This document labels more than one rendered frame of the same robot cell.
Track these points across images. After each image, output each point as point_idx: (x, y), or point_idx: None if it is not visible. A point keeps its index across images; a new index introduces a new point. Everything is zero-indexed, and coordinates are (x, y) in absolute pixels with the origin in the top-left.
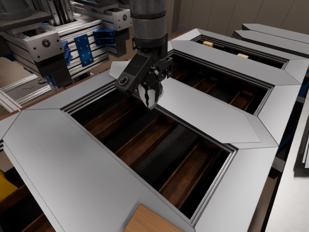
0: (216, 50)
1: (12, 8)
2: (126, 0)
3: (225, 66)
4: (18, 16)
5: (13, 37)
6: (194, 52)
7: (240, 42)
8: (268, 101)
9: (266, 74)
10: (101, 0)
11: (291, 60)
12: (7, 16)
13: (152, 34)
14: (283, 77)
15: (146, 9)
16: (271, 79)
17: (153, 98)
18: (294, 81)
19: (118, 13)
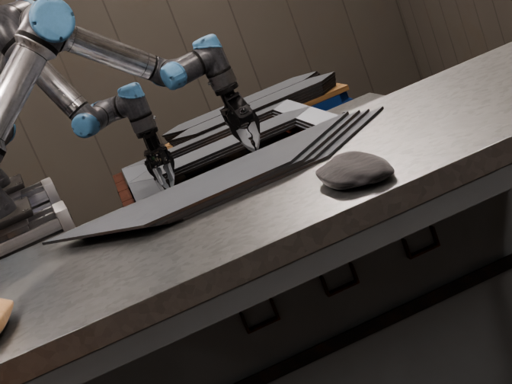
0: (199, 149)
1: (8, 197)
2: (209, 68)
3: (236, 142)
4: (14, 204)
5: (25, 232)
6: (182, 163)
7: (203, 136)
8: (308, 121)
9: (276, 121)
10: (190, 79)
11: (275, 108)
12: (9, 207)
13: (234, 78)
14: (291, 113)
15: (225, 65)
16: (286, 119)
17: (256, 129)
18: (302, 109)
19: (51, 181)
